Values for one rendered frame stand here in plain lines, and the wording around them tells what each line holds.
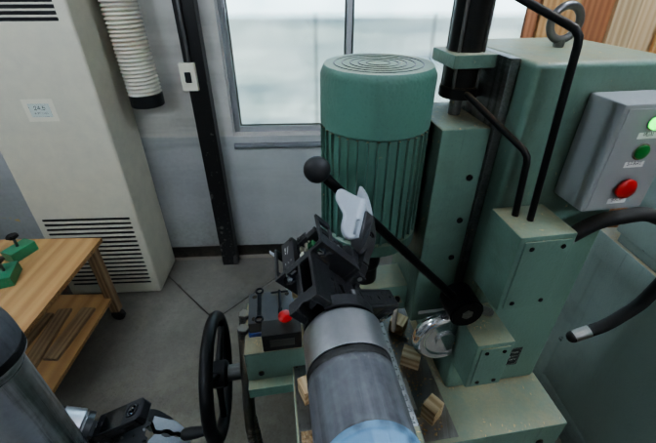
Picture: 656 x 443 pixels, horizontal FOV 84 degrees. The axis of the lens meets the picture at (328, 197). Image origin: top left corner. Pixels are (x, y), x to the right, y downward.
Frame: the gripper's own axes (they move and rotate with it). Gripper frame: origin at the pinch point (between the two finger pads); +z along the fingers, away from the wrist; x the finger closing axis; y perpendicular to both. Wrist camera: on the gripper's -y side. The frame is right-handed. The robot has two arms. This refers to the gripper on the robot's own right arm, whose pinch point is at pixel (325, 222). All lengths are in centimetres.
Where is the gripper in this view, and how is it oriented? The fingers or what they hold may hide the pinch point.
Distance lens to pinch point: 53.0
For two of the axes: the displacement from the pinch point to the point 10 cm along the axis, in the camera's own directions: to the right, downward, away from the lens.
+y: -6.8, -5.7, -4.6
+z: -1.5, -5.1, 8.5
